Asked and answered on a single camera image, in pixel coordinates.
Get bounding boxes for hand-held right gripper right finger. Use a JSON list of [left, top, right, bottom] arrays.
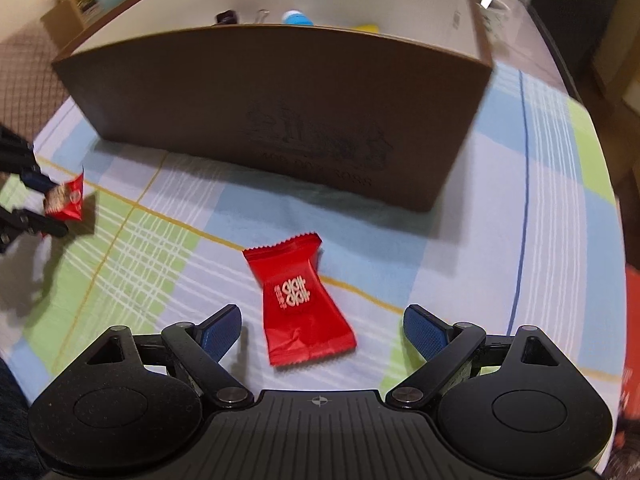
[[386, 304, 586, 409]]

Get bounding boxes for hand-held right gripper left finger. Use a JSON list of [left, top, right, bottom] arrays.
[[60, 304, 254, 409]]

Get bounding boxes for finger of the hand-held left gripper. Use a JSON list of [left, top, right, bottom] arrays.
[[0, 127, 56, 193], [0, 207, 69, 256]]

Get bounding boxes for red patterned candy packet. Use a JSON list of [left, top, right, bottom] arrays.
[[42, 171, 86, 222]]

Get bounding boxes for plain red candy packet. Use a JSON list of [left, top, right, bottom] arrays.
[[242, 232, 358, 368]]

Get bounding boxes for brown cardboard box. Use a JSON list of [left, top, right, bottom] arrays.
[[51, 0, 496, 213]]

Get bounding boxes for beige quilted chair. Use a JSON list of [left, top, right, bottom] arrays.
[[0, 25, 76, 151]]

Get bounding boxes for wooden shelf unit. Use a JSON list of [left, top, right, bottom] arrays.
[[40, 0, 101, 36]]

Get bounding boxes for checked tablecloth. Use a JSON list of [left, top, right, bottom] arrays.
[[0, 57, 628, 476]]

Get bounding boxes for red cardboard box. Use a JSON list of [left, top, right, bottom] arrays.
[[614, 265, 640, 461]]

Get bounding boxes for black television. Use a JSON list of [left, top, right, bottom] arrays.
[[530, 0, 628, 106]]

